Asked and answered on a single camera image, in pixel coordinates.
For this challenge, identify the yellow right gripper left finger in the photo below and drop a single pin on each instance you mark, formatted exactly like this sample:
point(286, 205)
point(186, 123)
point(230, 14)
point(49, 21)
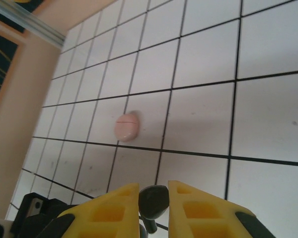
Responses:
point(109, 213)

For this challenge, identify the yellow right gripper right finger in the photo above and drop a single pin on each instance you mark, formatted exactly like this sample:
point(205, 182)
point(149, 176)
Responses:
point(201, 215)

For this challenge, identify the pink earbud charging case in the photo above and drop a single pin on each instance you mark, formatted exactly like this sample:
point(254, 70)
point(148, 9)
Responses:
point(126, 129)

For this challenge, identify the panel cream disc gold rays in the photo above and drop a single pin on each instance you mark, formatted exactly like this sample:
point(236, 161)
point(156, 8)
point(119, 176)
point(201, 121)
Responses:
point(0, 62)

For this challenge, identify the panel small gold ellipse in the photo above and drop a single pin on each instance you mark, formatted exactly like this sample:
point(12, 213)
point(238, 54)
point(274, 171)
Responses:
point(37, 5)

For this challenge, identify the aluminium corner post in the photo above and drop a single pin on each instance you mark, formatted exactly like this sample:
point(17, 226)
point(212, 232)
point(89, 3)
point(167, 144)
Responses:
point(27, 26)

